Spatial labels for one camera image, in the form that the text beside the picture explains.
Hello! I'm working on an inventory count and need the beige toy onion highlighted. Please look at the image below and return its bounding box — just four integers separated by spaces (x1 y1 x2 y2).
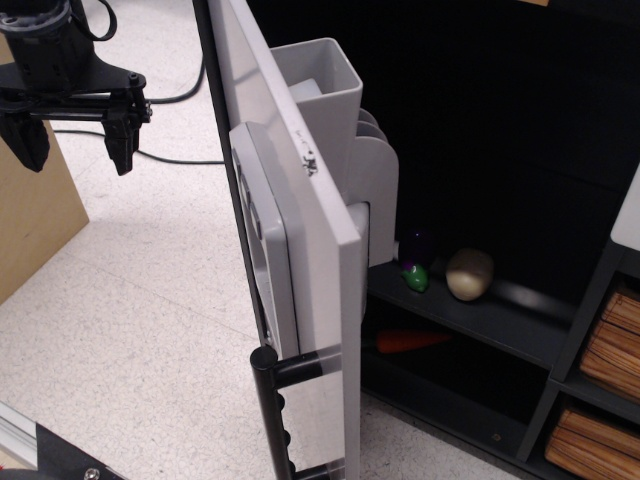
445 248 495 302

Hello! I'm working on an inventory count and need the grey door shelf bin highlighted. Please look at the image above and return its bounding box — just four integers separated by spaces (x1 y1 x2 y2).
271 38 399 266

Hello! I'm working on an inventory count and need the lower wicker basket drawer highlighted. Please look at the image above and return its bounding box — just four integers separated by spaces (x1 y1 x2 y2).
544 408 639 480

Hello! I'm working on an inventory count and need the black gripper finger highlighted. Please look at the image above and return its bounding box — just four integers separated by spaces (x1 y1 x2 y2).
1 115 50 172
102 118 139 176

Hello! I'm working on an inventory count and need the wicker basket drawer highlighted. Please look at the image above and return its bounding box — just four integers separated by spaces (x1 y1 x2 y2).
579 284 639 403
544 408 639 480

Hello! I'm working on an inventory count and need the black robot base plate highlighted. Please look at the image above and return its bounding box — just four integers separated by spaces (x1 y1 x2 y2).
0 422 129 480

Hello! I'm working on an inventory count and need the dark grey fridge cabinet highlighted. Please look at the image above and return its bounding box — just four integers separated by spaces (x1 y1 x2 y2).
250 1 639 479

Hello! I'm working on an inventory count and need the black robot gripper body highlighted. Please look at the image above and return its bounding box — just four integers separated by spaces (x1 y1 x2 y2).
1 58 152 125

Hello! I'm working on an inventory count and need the black fridge door handle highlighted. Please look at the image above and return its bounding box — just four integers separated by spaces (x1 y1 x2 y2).
249 345 346 479

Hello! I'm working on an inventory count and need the white counter top edge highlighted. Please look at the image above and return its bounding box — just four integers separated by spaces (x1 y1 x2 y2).
610 168 640 251

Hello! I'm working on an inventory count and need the grey toy fridge door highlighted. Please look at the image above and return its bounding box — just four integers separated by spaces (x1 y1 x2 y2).
194 1 372 479

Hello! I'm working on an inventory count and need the upper wicker basket drawer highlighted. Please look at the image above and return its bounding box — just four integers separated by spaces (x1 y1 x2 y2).
579 284 639 403

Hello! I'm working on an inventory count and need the purple green toy eggplant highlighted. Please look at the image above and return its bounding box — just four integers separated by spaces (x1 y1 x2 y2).
399 229 436 293

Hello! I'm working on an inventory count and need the orange toy carrot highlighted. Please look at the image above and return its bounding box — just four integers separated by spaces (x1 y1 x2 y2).
363 329 453 354

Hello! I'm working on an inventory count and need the black cable on floor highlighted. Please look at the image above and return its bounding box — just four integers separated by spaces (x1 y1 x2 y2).
49 0 224 165

